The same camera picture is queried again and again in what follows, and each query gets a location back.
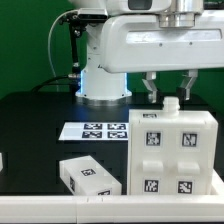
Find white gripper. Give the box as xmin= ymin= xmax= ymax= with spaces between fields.
xmin=100 ymin=0 xmax=224 ymax=102

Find white cabinet door panel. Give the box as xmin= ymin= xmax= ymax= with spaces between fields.
xmin=175 ymin=126 xmax=217 ymax=195

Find white cabinet body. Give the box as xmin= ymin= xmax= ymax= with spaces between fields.
xmin=127 ymin=97 xmax=218 ymax=195

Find white rectangular cabinet box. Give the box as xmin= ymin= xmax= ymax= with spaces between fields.
xmin=59 ymin=156 xmax=122 ymax=196

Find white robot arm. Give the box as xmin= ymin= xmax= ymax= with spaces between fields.
xmin=69 ymin=0 xmax=224 ymax=101

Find white flat marker sheet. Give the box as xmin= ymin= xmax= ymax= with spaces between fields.
xmin=58 ymin=122 xmax=128 ymax=141

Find white part at left edge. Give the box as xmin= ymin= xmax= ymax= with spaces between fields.
xmin=0 ymin=153 xmax=3 ymax=172

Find black camera stand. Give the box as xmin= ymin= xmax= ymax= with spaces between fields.
xmin=59 ymin=9 xmax=108 ymax=94

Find black table cables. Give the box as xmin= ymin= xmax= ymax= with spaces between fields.
xmin=31 ymin=75 xmax=75 ymax=93

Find white thin cable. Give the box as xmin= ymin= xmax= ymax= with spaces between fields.
xmin=47 ymin=9 xmax=80 ymax=81

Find white table border frame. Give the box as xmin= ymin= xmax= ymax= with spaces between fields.
xmin=0 ymin=174 xmax=224 ymax=224

